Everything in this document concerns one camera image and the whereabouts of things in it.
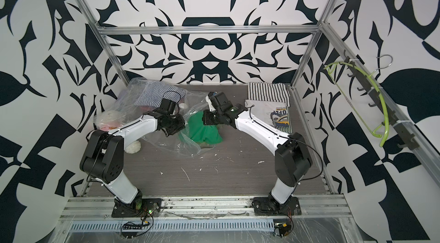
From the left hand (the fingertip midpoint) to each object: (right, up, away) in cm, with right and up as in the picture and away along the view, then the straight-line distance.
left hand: (184, 122), depth 94 cm
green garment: (+9, -3, -11) cm, 15 cm away
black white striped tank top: (+54, +18, +21) cm, 61 cm away
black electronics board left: (-18, -41, -21) cm, 50 cm away
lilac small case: (-43, +15, +16) cm, 48 cm away
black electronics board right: (+44, -41, -24) cm, 65 cm away
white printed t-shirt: (+51, +4, +9) cm, 52 cm away
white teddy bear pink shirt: (-40, +2, -3) cm, 40 cm away
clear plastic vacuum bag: (0, -9, -7) cm, 12 cm away
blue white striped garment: (-22, +17, +14) cm, 31 cm away
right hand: (+11, +5, -11) cm, 16 cm away
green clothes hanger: (+72, +28, -9) cm, 78 cm away
